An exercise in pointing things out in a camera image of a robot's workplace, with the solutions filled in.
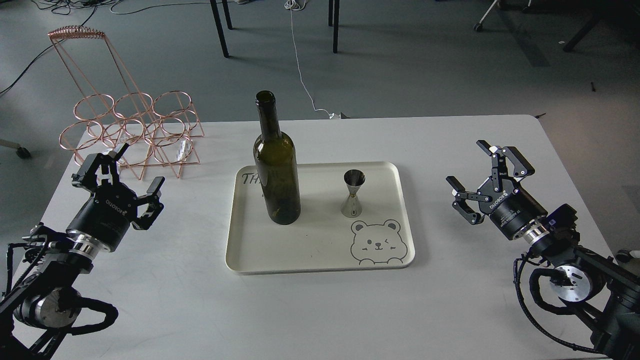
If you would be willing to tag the steel double jigger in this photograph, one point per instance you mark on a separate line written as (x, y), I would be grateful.
(351, 207)

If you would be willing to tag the chair base with caster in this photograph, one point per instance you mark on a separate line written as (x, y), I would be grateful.
(500, 5)

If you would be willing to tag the black table leg left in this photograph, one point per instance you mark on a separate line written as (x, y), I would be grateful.
(220, 8)

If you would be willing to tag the dark green wine bottle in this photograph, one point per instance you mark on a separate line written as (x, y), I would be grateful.
(275, 159)

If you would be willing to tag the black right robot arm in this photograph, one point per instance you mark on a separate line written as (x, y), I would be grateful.
(576, 281)

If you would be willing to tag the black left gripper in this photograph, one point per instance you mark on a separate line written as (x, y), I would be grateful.
(109, 211)

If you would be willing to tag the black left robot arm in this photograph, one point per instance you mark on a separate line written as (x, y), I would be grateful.
(42, 307)

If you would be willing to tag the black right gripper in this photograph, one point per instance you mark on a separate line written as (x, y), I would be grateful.
(508, 205)

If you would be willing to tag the black table leg right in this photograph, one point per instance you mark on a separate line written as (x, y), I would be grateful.
(333, 16)

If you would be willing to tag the copper wire wine rack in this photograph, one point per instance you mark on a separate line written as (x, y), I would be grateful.
(160, 130)

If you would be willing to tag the black table leg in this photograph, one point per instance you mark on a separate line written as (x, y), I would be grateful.
(333, 16)
(220, 8)

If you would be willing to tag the cream bear serving tray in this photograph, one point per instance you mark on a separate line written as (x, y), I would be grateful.
(322, 238)

